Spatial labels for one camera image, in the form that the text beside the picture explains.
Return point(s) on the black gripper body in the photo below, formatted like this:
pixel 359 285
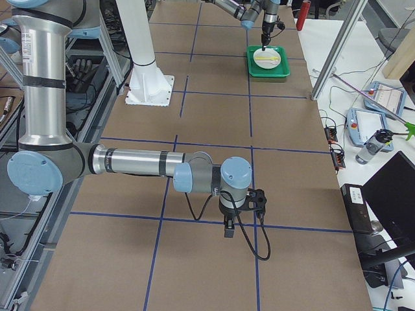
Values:
pixel 229 213
pixel 266 28

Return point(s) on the white round plate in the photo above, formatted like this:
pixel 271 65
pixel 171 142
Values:
pixel 267 53

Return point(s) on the yellow plastic spoon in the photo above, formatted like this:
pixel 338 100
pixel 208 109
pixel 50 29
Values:
pixel 270 59

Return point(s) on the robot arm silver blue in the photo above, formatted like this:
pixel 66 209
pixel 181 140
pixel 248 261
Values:
pixel 248 16
pixel 48 158

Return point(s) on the green plastic tray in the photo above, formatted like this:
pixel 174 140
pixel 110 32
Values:
pixel 281 71

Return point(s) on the red cylinder tube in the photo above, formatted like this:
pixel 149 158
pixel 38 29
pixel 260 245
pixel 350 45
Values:
pixel 302 15

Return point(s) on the near blue teach pendant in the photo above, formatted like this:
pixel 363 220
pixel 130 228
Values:
pixel 361 124

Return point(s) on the blue teach pendant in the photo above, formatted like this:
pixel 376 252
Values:
pixel 361 124
pixel 390 97

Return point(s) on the black desktop box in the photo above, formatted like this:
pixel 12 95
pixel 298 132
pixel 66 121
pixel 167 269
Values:
pixel 357 211

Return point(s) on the far blue teach pendant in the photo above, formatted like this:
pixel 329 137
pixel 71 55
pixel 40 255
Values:
pixel 390 97

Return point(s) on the clear water bottle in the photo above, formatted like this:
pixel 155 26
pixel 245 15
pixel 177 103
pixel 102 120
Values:
pixel 374 145

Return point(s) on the black computer monitor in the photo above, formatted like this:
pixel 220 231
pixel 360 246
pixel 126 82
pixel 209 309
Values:
pixel 390 195

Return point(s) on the metal stand with green clip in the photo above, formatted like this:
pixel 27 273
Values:
pixel 396 117

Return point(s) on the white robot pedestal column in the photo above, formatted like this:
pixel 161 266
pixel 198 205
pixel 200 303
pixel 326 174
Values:
pixel 148 85

